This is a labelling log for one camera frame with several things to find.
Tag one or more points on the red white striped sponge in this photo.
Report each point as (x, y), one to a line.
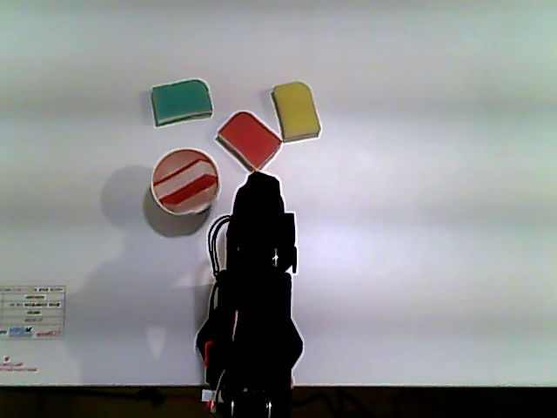
(187, 182)

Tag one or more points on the green sponge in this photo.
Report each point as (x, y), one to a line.
(180, 101)

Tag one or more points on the yellow sponge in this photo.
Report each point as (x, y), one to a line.
(296, 111)

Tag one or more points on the printed label sheet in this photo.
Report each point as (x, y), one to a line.
(32, 311)

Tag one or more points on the white paper cup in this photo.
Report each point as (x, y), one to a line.
(174, 159)

